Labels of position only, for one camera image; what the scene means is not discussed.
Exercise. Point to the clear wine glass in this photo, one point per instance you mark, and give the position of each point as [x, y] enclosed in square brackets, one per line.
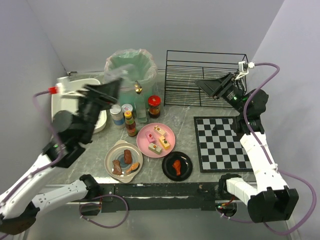
[176, 120]
[127, 73]

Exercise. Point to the white jar blue label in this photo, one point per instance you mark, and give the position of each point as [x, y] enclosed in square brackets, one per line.
[117, 116]

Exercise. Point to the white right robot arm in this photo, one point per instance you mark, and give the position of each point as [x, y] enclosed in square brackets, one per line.
[272, 199]

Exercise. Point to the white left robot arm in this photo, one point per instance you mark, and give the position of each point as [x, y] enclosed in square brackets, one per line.
[22, 204]

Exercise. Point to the pink plate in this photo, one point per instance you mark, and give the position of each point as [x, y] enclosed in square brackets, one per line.
[143, 144]

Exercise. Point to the black white chessboard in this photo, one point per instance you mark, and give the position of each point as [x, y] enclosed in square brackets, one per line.
[219, 151]

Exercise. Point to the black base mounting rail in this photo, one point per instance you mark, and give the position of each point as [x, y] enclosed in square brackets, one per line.
[167, 196]

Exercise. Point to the beige bowl with handles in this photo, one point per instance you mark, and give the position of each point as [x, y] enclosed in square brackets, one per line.
[117, 153]

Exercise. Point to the yellow cake piece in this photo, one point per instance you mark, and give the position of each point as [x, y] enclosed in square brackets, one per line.
[164, 142]

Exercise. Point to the pink cake piece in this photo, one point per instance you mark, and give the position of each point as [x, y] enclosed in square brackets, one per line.
[149, 136]

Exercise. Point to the white plastic wash basin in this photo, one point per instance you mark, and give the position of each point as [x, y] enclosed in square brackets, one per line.
[69, 101]

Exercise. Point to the brown meat slice lower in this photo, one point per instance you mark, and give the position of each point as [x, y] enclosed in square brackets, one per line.
[117, 170]

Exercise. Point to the silver lid spice jar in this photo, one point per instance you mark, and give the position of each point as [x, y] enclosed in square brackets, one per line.
[127, 108]

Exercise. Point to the green white cake piece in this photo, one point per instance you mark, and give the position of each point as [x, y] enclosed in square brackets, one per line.
[155, 148]

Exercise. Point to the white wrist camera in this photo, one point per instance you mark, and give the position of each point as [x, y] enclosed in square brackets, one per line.
[244, 67]
[64, 90]

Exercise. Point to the black small plate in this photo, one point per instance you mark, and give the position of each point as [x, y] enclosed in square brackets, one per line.
[186, 166]

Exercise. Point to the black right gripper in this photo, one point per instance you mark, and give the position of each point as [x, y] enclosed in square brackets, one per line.
[222, 85]

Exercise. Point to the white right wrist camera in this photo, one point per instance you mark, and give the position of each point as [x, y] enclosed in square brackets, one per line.
[244, 67]

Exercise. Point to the green bin with pink bag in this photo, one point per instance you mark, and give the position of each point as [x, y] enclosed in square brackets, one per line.
[146, 72]

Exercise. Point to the cream cake piece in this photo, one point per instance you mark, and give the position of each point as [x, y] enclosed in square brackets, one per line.
[159, 130]

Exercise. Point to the black wire dish rack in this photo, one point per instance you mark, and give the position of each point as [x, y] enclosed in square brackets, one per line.
[183, 68]

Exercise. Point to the orange salmon piece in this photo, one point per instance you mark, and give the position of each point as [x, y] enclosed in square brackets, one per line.
[134, 167]

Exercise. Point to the glass oil bottle gold spout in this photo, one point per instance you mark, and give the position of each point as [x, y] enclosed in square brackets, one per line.
[139, 104]

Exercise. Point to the brown meat slice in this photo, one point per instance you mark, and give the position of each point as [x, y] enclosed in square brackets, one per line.
[117, 170]
[127, 157]

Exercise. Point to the brown meat slice upper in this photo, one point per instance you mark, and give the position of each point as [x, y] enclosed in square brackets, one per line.
[127, 157]

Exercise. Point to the red fried chicken drumstick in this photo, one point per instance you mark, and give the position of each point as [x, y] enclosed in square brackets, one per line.
[177, 167]

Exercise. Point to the red lid sauce jar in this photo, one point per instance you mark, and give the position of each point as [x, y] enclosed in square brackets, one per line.
[154, 110]

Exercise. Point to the brown sauce bottle yellow cap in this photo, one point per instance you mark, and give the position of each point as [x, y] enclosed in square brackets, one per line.
[130, 124]

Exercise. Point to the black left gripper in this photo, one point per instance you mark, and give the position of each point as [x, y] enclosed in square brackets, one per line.
[97, 97]

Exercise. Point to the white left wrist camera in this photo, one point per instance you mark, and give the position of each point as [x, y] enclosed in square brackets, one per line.
[64, 90]

